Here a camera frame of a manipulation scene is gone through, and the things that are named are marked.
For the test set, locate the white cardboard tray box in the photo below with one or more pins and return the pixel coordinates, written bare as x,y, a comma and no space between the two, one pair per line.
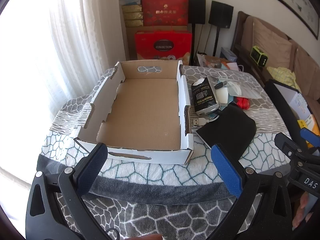
145,110

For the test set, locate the gold flat box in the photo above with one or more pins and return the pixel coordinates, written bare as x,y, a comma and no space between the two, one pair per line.
134,23
132,8
133,16

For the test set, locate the clear zip bag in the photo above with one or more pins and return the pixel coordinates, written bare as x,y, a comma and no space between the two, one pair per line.
248,90

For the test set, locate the yellow packet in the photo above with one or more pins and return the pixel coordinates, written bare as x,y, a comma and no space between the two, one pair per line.
311,127

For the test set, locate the black bag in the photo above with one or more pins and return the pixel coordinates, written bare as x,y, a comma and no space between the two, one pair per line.
282,102

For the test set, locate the black pouch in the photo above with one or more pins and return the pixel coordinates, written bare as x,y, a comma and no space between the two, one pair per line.
227,130

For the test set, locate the green black alarm clock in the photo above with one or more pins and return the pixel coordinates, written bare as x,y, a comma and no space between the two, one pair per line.
258,56

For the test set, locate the white paper sheet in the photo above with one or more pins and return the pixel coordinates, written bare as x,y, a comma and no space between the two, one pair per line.
233,66

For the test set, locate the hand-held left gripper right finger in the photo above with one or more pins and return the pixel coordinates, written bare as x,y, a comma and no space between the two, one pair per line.
226,172

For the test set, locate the white sheer curtain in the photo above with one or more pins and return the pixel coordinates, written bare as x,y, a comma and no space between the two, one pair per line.
62,30

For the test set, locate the yellow plaid cloth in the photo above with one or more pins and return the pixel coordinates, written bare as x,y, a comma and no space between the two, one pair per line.
283,76

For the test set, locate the person's right hand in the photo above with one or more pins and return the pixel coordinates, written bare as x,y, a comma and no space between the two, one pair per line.
302,212

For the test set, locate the tan sofa cushion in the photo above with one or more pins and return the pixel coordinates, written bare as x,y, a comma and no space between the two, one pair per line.
306,60
272,42

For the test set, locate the black speaker on stand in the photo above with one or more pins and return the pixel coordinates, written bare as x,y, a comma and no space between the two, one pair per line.
220,13
196,8

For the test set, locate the framed wall painting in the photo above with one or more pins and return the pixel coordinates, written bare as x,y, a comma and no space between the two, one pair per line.
297,2

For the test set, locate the small grey box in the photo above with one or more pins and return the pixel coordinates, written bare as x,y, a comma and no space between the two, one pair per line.
228,53

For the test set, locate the black printed packet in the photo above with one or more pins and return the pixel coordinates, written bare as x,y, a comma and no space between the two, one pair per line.
205,97

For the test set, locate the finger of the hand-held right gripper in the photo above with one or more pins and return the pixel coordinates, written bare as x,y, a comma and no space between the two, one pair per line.
308,135
285,143

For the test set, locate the dark wooden sofa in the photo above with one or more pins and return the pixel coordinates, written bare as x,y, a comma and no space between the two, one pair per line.
241,45

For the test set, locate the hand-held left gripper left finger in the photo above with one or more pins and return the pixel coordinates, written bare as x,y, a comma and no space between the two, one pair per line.
91,170

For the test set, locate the red chocolate gift box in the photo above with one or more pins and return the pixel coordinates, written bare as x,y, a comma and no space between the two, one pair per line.
162,47

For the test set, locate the open carton of tools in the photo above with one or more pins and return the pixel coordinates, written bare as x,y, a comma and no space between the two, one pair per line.
210,61

